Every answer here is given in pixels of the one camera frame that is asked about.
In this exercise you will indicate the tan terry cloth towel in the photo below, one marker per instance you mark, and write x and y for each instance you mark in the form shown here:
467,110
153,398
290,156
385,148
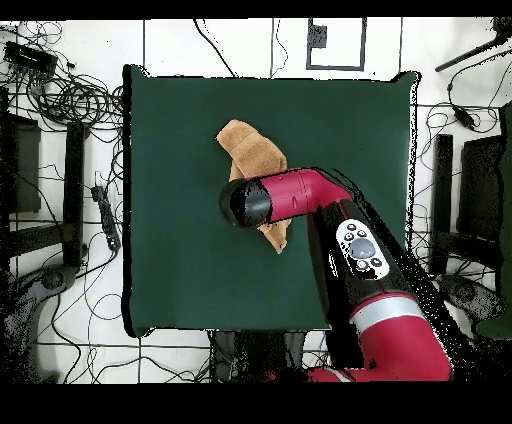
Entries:
252,152

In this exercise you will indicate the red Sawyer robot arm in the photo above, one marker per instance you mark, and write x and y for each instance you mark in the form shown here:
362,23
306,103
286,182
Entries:
296,194

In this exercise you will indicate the dark green table cloth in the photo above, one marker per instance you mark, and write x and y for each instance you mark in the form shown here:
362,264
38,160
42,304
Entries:
180,260

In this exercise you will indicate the black power strip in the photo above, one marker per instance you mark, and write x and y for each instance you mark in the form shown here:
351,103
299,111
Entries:
107,218

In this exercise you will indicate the dark grey square plate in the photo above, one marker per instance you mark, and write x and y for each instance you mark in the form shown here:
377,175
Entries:
318,36

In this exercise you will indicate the black office chair base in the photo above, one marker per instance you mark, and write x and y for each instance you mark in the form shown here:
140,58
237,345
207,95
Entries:
52,280
474,298

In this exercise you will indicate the black box case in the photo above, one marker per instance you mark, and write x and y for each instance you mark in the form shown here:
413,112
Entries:
24,168
480,188

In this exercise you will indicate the black power adapter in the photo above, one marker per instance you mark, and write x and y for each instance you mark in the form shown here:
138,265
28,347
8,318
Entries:
464,118

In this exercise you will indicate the green cloth sheet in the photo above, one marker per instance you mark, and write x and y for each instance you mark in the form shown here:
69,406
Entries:
507,200

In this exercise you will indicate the black tripod leg rod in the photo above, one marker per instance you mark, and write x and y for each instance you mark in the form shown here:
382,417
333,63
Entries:
460,58

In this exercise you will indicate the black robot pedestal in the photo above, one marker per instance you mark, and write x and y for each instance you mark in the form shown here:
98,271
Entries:
256,356

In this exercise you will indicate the black metal stand frame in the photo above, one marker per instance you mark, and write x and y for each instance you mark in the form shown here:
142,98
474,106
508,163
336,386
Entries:
74,192
442,200

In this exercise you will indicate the black network switch box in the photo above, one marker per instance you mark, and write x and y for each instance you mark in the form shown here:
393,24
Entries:
30,58

